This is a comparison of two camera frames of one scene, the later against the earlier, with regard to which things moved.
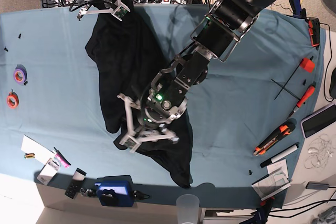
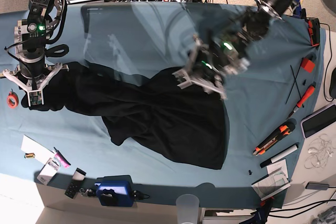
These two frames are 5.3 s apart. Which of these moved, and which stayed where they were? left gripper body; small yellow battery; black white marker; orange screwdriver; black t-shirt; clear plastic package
Moved: black t-shirt; left gripper body
Stayed: black white marker; small yellow battery; orange screwdriver; clear plastic package
